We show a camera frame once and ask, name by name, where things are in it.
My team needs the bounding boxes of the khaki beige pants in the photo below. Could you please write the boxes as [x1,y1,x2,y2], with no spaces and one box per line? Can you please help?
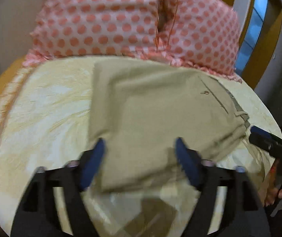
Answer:
[88,58,250,192]

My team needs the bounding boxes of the person's right hand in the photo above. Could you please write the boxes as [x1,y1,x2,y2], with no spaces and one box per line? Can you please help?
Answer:
[259,172,282,207]

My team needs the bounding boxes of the cream yellow bedspread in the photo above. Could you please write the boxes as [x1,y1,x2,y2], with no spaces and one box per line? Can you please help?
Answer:
[0,55,282,237]

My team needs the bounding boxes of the pink polka dot upper pillow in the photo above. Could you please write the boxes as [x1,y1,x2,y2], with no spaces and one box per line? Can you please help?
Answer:
[158,0,241,81]

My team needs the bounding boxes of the pink polka dot pillow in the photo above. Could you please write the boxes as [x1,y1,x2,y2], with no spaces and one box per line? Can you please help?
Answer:
[158,0,241,81]
[22,0,181,68]

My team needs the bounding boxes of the blue glass window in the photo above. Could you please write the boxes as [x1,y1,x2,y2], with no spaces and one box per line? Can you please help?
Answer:
[236,0,268,76]

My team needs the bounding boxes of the pink polka dot lower pillow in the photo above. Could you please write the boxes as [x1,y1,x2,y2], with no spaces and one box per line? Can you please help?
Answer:
[22,0,181,68]

